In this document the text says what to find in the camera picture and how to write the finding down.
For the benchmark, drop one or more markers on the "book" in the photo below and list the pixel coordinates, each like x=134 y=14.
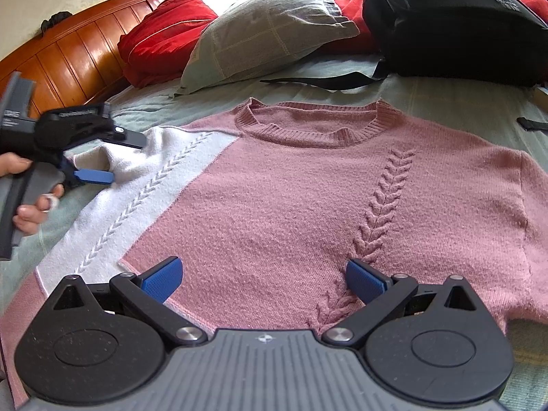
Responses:
x=543 y=96

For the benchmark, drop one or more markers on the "pink and white sweater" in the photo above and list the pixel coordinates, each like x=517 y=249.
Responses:
x=299 y=188

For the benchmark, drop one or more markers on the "black backpack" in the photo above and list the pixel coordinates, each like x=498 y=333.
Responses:
x=449 y=17

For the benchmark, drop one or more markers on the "red cushion behind backpack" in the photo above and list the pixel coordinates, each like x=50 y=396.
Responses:
x=355 y=8

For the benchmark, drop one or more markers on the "red pillow with gold piping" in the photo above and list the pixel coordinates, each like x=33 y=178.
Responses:
x=167 y=38

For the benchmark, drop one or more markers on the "grey green pillow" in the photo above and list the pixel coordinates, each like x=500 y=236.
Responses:
x=265 y=30

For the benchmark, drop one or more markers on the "wooden headboard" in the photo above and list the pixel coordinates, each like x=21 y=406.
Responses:
x=72 y=60

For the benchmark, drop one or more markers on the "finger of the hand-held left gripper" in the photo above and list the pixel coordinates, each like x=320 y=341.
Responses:
x=96 y=177
x=128 y=139

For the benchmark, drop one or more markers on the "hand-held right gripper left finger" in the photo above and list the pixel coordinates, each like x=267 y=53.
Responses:
x=165 y=281

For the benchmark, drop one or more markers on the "small black cloth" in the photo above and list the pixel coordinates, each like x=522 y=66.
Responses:
x=55 y=22

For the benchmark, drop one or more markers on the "person's left hand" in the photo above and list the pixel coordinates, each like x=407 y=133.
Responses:
x=30 y=219

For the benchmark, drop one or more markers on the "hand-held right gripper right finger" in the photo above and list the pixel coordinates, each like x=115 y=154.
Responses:
x=364 y=281

